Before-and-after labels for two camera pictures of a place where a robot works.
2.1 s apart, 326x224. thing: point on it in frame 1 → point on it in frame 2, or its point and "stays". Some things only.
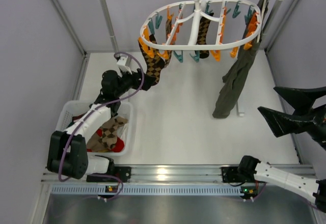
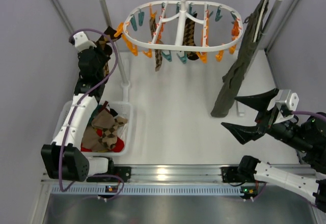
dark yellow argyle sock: [155, 65] → [103, 41]
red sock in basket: [119, 145] stays
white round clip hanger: [208, 25] → [177, 1]
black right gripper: [313, 118] → [265, 117]
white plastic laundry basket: [70, 108] stays
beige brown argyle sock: [168, 28] → [158, 53]
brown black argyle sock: [201, 38] → [188, 37]
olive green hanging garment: [233, 83] stays
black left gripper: [140, 79] → [101, 50]
